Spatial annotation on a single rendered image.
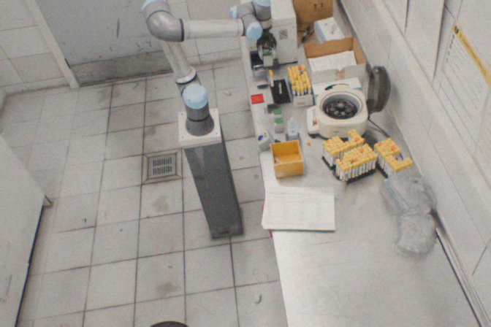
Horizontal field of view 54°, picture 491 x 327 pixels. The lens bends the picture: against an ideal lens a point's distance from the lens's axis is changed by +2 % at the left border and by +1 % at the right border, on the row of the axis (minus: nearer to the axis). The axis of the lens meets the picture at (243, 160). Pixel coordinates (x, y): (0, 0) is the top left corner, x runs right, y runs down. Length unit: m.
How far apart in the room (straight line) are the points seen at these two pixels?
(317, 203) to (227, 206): 0.86
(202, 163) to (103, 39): 1.98
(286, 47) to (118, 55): 1.93
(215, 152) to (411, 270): 1.10
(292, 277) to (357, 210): 0.42
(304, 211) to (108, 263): 1.55
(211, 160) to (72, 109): 2.08
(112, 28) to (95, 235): 1.71
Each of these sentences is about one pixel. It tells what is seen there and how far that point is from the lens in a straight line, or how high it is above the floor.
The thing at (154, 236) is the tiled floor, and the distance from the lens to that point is 3.22.
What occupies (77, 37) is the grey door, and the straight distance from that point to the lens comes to 4.25.
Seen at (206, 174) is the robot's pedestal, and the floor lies 0.65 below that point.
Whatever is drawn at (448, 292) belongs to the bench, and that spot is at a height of 0.87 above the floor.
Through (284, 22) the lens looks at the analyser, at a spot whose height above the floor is 1.14.
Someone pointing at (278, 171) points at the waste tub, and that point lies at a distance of 2.17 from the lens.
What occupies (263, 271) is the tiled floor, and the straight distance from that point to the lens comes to 2.95.
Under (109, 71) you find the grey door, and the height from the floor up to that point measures 0.12.
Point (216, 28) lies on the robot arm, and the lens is 2.11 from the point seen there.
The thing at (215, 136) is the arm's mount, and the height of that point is 0.91.
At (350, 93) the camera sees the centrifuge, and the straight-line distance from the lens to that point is 2.43.
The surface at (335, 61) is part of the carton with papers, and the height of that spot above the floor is 0.94.
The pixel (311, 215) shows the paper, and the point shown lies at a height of 0.89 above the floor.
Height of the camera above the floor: 2.60
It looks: 49 degrees down
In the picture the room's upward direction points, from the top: 11 degrees counter-clockwise
